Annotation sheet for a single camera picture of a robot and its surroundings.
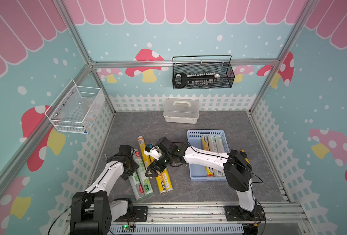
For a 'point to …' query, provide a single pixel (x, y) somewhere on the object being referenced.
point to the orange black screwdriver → (243, 152)
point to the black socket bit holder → (181, 79)
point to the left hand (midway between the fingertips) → (133, 172)
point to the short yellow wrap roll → (146, 158)
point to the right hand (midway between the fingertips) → (151, 169)
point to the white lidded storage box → (181, 110)
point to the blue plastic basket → (197, 173)
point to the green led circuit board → (127, 228)
